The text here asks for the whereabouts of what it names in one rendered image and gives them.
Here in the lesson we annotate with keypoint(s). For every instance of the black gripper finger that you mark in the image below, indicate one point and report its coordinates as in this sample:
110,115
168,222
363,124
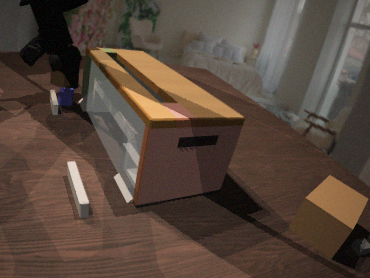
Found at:
72,74

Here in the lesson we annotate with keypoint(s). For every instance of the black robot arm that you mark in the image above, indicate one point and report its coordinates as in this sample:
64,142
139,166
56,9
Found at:
44,11

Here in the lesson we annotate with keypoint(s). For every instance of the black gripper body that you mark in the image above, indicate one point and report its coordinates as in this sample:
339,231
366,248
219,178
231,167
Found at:
58,37

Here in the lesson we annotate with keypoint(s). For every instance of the tan cube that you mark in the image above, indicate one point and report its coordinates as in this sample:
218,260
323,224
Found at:
328,215

